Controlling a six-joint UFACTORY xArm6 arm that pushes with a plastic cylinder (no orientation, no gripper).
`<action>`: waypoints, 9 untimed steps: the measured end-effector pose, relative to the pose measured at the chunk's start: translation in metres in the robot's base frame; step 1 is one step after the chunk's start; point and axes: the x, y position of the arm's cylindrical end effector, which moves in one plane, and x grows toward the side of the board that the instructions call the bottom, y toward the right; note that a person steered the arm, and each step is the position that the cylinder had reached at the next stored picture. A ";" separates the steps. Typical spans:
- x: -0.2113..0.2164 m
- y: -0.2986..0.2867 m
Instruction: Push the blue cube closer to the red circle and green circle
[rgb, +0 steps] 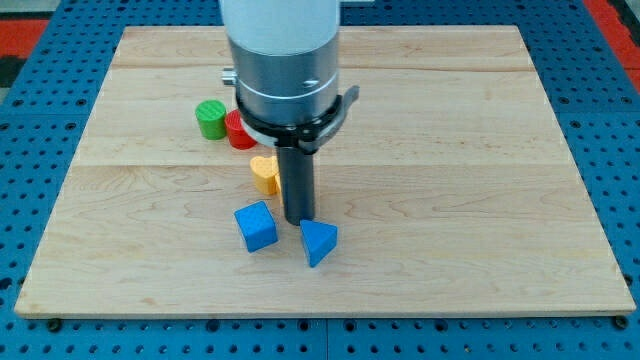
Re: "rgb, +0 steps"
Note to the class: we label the blue cube block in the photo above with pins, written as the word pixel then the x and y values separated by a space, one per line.
pixel 257 226

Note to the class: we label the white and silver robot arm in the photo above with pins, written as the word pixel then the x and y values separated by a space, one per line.
pixel 285 60

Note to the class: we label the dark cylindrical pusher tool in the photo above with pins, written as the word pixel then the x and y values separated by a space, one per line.
pixel 296 171

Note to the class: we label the yellow heart block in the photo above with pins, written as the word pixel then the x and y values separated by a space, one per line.
pixel 266 175

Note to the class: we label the blue triangular prism block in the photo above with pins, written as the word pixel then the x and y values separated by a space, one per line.
pixel 318 240

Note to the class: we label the red cylinder block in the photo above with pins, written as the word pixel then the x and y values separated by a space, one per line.
pixel 236 134

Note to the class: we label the green cylinder block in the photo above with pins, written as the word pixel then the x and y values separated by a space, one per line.
pixel 210 115

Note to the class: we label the light wooden board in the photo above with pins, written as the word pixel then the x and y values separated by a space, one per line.
pixel 451 184

